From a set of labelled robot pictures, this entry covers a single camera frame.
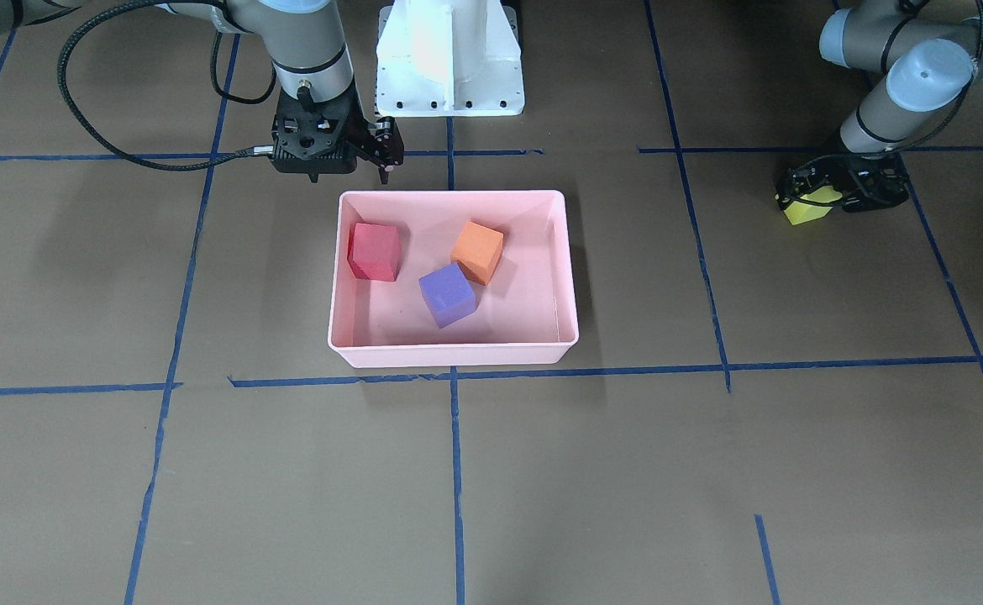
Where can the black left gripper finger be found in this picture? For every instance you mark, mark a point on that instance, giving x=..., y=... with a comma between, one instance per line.
x=800, y=180

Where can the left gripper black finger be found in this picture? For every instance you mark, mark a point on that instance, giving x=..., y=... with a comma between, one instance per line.
x=848, y=201

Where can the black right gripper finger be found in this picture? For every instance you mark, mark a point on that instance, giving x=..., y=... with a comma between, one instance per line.
x=380, y=142

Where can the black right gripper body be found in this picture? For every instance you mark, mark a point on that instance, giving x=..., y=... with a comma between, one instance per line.
x=383, y=144

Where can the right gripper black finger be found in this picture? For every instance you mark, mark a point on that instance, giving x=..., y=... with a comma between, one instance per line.
x=385, y=170

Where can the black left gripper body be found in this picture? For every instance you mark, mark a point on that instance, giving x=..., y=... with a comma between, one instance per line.
x=884, y=179

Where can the yellow foam block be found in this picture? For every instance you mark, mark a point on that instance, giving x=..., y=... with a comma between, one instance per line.
x=797, y=213

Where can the red foam block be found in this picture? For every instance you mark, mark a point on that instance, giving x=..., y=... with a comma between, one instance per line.
x=374, y=252

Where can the orange foam block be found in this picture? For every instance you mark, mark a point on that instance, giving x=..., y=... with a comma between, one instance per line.
x=478, y=251

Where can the purple foam block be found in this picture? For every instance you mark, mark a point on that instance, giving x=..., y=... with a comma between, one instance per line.
x=448, y=295

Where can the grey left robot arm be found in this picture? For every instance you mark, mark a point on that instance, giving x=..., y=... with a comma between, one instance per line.
x=925, y=70

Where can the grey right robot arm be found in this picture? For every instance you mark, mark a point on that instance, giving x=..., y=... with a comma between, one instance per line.
x=305, y=41

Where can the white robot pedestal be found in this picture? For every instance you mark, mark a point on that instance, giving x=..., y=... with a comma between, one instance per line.
x=449, y=58

